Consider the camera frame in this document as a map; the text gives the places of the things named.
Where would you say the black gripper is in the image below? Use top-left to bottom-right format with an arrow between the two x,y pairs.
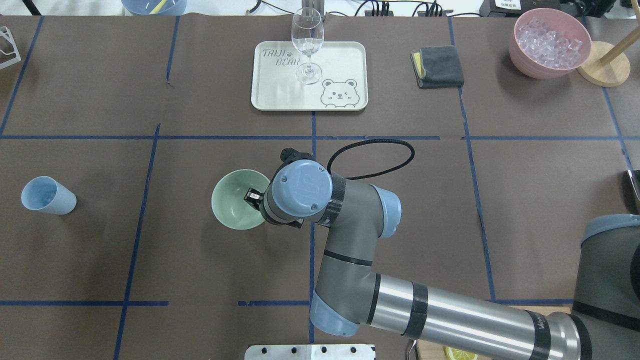
243,187 -> 265,208

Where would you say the green bowl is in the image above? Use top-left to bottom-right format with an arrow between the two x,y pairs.
210,169 -> 270,231

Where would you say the light blue plastic cup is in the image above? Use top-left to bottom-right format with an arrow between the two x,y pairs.
21,176 -> 77,215

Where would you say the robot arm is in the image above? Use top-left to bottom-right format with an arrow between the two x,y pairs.
242,159 -> 639,360

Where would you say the blue bowl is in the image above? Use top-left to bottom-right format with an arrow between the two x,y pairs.
121,0 -> 189,16

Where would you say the pink bowl with ice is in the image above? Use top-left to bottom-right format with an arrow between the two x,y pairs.
509,7 -> 592,80

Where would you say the cream bear tray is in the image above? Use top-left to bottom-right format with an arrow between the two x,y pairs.
251,41 -> 369,111

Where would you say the clear wine glass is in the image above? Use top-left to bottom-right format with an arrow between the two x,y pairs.
291,7 -> 325,85

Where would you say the grey folded cloth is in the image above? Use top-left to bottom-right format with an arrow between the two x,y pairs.
410,45 -> 465,89

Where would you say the lemon half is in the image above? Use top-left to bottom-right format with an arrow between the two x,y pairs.
443,346 -> 479,360

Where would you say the wooden paper towel stand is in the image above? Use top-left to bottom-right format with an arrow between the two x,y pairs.
577,27 -> 640,88

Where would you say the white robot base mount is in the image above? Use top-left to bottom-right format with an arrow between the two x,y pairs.
244,343 -> 377,360

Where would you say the white wire cup rack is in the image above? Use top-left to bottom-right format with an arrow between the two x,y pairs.
0,26 -> 22,69

